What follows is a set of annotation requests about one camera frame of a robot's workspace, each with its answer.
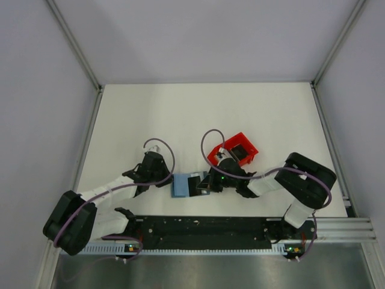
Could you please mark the grey slotted cable duct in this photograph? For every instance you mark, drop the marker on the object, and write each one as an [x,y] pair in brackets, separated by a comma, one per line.
[128,249]

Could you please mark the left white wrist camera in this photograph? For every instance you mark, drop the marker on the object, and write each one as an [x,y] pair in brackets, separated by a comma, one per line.
[155,149]

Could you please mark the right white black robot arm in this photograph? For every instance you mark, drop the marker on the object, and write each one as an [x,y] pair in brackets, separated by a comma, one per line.
[309,183]

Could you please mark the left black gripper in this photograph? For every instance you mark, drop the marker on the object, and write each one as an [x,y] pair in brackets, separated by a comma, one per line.
[163,182]

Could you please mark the blue leather card holder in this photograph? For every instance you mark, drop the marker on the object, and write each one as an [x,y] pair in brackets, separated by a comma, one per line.
[179,186]

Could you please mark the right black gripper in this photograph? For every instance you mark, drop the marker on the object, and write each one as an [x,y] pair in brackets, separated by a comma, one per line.
[210,179]

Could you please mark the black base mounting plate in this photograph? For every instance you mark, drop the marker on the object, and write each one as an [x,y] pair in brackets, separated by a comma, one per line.
[178,232]

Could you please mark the black credit card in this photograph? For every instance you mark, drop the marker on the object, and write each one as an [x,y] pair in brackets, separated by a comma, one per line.
[193,190]

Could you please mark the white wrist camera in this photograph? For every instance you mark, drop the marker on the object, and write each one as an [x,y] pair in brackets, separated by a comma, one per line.
[155,149]
[222,154]

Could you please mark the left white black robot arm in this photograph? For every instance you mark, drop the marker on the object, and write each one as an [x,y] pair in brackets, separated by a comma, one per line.
[79,218]

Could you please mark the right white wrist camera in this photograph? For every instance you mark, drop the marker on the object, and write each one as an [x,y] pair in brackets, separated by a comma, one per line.
[222,154]

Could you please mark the red plastic bin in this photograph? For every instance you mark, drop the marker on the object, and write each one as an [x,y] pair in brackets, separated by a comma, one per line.
[231,142]

